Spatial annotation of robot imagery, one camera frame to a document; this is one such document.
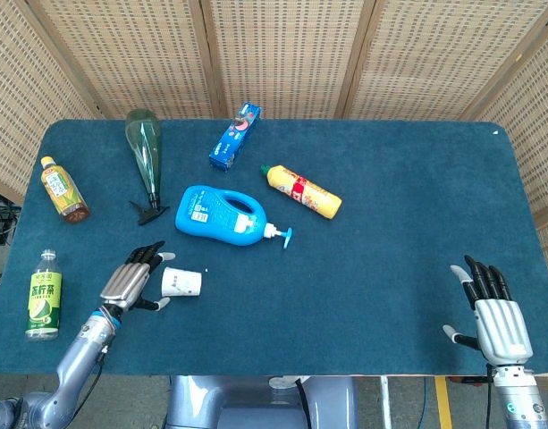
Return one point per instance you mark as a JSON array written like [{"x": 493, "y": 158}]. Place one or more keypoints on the blue pump detergent bottle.
[{"x": 211, "y": 214}]

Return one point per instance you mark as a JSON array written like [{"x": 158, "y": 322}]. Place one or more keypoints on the brown tea bottle yellow label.
[{"x": 61, "y": 190}]

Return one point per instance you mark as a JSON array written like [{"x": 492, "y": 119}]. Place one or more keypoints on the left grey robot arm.
[{"x": 72, "y": 366}]

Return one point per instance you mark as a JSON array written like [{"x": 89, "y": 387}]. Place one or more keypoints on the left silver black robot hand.
[{"x": 123, "y": 283}]

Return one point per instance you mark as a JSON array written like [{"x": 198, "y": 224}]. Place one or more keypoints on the white metal table leg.
[{"x": 383, "y": 402}]

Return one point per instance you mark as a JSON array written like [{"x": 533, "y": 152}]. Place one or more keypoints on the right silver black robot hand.
[{"x": 501, "y": 328}]

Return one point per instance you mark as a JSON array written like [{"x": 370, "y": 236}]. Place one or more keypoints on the green spray bottle black trigger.
[{"x": 145, "y": 143}]

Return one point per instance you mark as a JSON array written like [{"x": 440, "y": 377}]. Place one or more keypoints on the yellow bottle green cap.
[{"x": 305, "y": 190}]

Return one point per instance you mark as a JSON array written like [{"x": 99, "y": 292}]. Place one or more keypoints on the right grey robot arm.
[{"x": 519, "y": 397}]

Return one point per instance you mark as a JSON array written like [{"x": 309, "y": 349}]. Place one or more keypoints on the blue cookie box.
[{"x": 234, "y": 136}]

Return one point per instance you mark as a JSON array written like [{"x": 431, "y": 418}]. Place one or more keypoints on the woven bamboo folding screen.
[{"x": 282, "y": 53}]

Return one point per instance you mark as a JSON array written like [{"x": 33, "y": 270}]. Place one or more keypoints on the grey robot torso base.
[{"x": 247, "y": 402}]

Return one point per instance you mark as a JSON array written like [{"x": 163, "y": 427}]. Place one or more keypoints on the white paper cup green flower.
[{"x": 182, "y": 282}]

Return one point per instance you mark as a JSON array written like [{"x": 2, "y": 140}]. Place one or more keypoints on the blue carpet table cover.
[{"x": 367, "y": 268}]

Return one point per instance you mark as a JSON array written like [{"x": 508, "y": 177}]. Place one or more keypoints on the clear tea bottle green label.
[{"x": 44, "y": 299}]

